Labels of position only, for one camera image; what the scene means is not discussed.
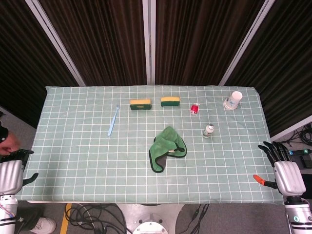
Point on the yellow green sponge with cutout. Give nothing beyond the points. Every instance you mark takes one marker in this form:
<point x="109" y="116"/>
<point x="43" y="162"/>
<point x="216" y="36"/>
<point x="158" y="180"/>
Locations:
<point x="140" y="104"/>

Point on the small red packet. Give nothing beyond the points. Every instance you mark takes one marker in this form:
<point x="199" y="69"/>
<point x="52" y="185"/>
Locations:
<point x="194" y="109"/>

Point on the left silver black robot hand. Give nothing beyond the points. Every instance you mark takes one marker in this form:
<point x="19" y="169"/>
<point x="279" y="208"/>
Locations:
<point x="11" y="175"/>

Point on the blue toothbrush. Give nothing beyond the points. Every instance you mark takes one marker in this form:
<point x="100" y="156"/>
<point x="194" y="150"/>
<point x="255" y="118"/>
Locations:
<point x="113" y="122"/>

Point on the white paper cup blue print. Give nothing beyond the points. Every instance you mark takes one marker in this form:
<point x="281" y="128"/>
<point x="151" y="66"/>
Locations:
<point x="232" y="101"/>

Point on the person in dark clothing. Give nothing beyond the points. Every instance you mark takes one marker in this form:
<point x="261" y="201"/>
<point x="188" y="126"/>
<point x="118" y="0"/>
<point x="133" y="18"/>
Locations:
<point x="9" y="146"/>

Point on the green checked tablecloth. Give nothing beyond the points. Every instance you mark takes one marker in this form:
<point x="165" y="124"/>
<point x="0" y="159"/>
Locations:
<point x="85" y="158"/>

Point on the white metal frame post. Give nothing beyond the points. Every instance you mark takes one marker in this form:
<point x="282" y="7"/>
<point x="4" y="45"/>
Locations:
<point x="149" y="41"/>
<point x="56" y="44"/>
<point x="248" y="44"/>

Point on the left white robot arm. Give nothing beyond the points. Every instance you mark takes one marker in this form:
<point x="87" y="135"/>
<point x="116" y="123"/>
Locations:
<point x="7" y="212"/>

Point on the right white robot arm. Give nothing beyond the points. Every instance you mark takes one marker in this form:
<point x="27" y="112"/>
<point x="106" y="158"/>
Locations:
<point x="298" y="214"/>

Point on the black floor box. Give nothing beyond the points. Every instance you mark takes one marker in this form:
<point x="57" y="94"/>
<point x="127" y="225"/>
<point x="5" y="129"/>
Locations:
<point x="304" y="161"/>

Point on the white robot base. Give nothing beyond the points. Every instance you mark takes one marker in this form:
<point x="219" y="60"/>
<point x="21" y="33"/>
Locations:
<point x="151" y="219"/>

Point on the plain yellow green sponge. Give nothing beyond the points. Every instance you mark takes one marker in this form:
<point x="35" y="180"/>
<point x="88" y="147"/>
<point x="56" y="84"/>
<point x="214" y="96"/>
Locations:
<point x="170" y="101"/>

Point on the green cloth with black trim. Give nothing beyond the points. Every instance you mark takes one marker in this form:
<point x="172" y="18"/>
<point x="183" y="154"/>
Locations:
<point x="162" y="146"/>

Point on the white shoe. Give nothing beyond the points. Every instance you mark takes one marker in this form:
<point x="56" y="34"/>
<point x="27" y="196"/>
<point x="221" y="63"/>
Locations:
<point x="44" y="225"/>

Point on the white green drink bottle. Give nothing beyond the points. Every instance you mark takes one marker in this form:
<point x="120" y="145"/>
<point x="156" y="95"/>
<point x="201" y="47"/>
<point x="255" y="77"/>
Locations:
<point x="208" y="131"/>

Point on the right silver robot hand orange thumb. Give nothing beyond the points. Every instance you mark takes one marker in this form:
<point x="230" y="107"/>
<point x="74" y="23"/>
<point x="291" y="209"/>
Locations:
<point x="288" y="178"/>

